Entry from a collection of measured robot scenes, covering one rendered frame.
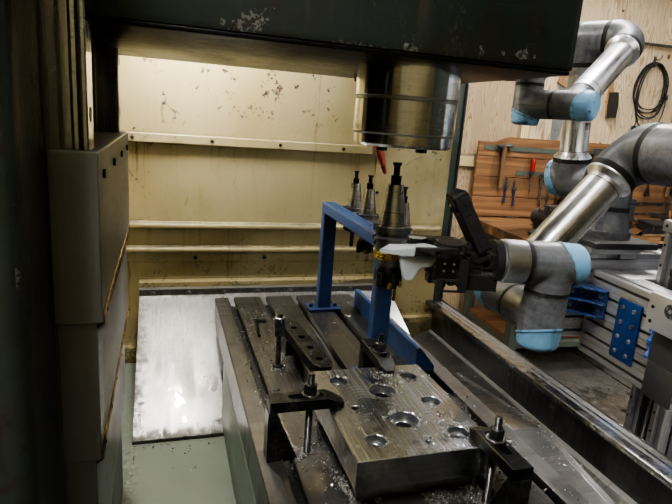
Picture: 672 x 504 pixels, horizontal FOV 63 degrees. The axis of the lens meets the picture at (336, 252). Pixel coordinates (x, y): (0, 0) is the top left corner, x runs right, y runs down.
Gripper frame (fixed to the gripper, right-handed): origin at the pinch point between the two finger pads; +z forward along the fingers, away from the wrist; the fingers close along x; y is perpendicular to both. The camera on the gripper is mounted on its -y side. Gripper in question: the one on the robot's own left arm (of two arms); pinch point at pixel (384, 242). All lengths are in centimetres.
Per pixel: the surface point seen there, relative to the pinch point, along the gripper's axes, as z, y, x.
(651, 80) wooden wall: -243, -62, 296
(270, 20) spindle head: 20.1, -30.0, -16.7
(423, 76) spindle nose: -1.5, -26.0, -7.8
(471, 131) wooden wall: -111, -17, 280
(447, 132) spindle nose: -6.6, -18.6, -5.8
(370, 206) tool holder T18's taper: -6, 3, 53
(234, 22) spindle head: 24.2, -29.3, -17.5
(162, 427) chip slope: 45, 63, 45
